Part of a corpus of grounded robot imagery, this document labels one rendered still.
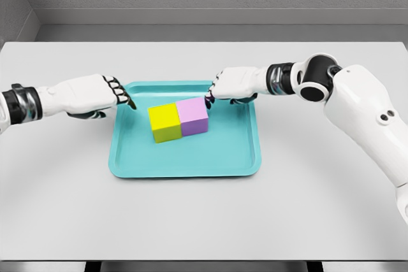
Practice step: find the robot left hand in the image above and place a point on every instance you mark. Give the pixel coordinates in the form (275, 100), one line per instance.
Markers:
(90, 92)

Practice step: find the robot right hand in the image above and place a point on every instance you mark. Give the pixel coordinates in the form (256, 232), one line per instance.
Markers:
(237, 82)

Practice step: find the purple cube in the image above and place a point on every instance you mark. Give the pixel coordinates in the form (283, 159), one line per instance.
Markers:
(193, 114)

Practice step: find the yellow cube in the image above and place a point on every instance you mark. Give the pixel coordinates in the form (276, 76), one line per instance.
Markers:
(164, 122)

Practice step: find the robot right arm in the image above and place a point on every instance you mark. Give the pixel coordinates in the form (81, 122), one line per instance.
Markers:
(354, 100)

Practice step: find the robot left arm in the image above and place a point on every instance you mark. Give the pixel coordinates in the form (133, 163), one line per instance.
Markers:
(28, 104)

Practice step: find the teal tray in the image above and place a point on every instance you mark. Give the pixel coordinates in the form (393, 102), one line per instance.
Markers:
(188, 157)

